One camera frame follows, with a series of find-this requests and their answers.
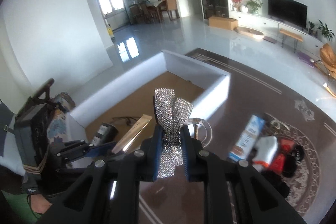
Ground green plants right of tv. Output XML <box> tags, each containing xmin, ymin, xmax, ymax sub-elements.
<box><xmin>308</xmin><ymin>20</ymin><xmax>335</xmax><ymax>43</ymax></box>

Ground dining table with chairs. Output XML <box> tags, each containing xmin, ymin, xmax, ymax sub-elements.
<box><xmin>129</xmin><ymin>0</ymin><xmax>180</xmax><ymax>24</ymax></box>

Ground blue white carton box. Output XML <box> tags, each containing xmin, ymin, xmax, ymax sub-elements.
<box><xmin>228</xmin><ymin>115</ymin><xmax>265</xmax><ymax>162</ymax></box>

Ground white tv console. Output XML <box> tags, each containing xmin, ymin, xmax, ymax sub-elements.
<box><xmin>229</xmin><ymin>11</ymin><xmax>323</xmax><ymax>56</ymax></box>

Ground clear acrylic ring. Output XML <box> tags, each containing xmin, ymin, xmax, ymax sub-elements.
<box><xmin>184</xmin><ymin>118</ymin><xmax>213</xmax><ymax>148</ymax></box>

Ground orange lounge chair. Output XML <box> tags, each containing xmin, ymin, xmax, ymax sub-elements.
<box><xmin>313</xmin><ymin>43</ymin><xmax>335</xmax><ymax>97</ymax></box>

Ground wooden bench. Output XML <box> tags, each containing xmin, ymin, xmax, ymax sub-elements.
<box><xmin>279</xmin><ymin>28</ymin><xmax>303</xmax><ymax>53</ymax></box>

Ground round floor cushion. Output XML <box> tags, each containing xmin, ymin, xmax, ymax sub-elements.
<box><xmin>235</xmin><ymin>26</ymin><xmax>264</xmax><ymax>41</ymax></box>

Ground green potted plant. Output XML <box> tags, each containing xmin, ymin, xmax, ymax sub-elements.
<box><xmin>246</xmin><ymin>0</ymin><xmax>263</xmax><ymax>14</ymax></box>

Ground white orange bottle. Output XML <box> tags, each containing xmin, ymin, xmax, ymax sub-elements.
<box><xmin>252</xmin><ymin>136</ymin><xmax>278</xmax><ymax>172</ymax></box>

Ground red snack packet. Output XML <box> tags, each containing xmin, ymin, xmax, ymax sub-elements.
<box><xmin>268</xmin><ymin>138</ymin><xmax>295</xmax><ymax>175</ymax></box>

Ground black cylinder container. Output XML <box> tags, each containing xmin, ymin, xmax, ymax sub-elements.
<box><xmin>91</xmin><ymin>123</ymin><xmax>118</xmax><ymax>146</ymax></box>

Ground red flower plant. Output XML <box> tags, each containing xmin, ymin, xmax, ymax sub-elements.
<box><xmin>231</xmin><ymin>0</ymin><xmax>243</xmax><ymax>11</ymax></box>

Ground cardboard box on floor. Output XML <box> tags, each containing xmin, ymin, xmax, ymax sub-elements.
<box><xmin>209</xmin><ymin>16</ymin><xmax>238</xmax><ymax>31</ymax></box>

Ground black velvet bow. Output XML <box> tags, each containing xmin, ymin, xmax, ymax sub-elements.
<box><xmin>282</xmin><ymin>144</ymin><xmax>305</xmax><ymax>178</ymax></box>

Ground black flat television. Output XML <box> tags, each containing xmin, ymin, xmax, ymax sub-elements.
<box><xmin>268</xmin><ymin>0</ymin><xmax>307</xmax><ymax>28</ymax></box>

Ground white sorting box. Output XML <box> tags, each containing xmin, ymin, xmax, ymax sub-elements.
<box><xmin>66</xmin><ymin>51</ymin><xmax>231</xmax><ymax>152</ymax></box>

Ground black eyeglasses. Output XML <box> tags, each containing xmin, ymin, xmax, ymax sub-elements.
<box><xmin>109</xmin><ymin>116</ymin><xmax>140</xmax><ymax>126</ymax></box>

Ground person's left hand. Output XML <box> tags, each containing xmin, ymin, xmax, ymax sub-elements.
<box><xmin>27</xmin><ymin>194</ymin><xmax>52</xmax><ymax>214</ymax></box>

